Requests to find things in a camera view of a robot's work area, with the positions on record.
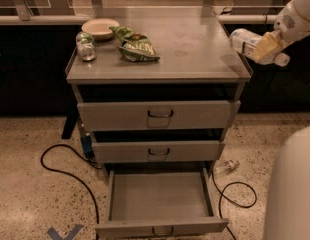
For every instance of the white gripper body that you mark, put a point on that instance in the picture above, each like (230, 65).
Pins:
(292, 23)

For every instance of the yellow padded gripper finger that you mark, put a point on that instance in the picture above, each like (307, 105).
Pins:
(270, 48)

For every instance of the clear blue-label plastic bottle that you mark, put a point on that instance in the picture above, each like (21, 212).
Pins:
(244, 41)

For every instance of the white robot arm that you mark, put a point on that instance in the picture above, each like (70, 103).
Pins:
(287, 215)

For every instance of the grey top drawer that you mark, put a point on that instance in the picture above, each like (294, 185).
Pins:
(110, 116)

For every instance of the grey metal drawer cabinet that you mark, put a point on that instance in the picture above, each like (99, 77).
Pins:
(196, 64)

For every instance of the small clear bottle on floor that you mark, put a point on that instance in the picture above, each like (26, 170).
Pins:
(226, 168)

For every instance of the grey middle drawer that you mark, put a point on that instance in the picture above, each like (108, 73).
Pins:
(163, 151)

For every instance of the grey open bottom drawer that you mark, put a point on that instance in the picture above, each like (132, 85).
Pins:
(159, 204)

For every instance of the green chip bag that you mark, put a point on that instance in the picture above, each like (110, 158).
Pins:
(134, 46)

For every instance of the beige paper bowl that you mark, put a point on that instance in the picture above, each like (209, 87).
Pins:
(100, 29)

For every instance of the green soda can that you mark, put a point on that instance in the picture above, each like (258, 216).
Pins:
(85, 46)

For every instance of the blue power adapter box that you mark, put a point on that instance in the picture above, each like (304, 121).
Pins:
(86, 143)

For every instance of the dark back counter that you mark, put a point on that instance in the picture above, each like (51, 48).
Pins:
(33, 59)

